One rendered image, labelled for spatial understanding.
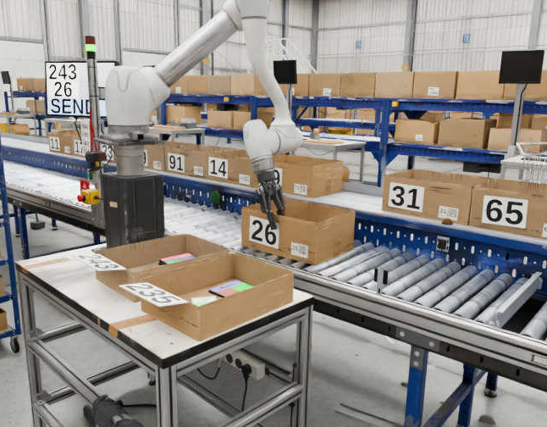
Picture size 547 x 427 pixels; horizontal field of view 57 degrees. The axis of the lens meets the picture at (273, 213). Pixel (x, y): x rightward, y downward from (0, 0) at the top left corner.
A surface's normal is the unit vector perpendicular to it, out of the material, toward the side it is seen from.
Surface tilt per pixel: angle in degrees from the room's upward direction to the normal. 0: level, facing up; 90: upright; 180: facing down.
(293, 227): 90
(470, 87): 90
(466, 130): 89
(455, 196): 90
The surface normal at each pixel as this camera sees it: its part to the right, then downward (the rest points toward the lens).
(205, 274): 0.73, 0.15
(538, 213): -0.65, 0.17
